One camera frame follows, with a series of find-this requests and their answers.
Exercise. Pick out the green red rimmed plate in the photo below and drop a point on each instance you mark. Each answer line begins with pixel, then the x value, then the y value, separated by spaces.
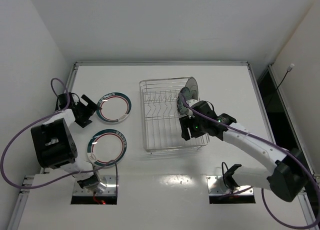
pixel 106 148
pixel 114 107

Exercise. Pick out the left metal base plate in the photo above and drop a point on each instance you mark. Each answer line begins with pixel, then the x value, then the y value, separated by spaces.
pixel 103 186

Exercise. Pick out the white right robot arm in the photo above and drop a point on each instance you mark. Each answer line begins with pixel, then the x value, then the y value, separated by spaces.
pixel 255 155

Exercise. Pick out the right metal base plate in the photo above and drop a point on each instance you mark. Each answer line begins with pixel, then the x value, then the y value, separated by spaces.
pixel 216 188

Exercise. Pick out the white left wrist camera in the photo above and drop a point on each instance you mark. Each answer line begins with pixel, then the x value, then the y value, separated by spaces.
pixel 75 97

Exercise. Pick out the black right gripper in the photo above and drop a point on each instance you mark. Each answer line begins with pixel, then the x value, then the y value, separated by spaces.
pixel 186 126

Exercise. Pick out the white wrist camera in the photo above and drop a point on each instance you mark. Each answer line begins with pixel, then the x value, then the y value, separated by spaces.
pixel 75 97
pixel 192 102

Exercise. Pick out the metal base plate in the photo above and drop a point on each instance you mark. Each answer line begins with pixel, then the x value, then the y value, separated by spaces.
pixel 216 188
pixel 103 186

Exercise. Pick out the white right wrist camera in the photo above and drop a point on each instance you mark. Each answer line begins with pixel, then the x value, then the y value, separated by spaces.
pixel 192 102

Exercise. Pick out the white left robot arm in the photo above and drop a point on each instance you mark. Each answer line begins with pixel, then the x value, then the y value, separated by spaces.
pixel 55 147

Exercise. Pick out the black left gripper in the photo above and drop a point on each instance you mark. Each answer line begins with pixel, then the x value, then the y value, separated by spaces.
pixel 83 113

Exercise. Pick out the chrome wire dish rack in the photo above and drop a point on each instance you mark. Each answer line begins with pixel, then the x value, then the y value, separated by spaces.
pixel 160 114

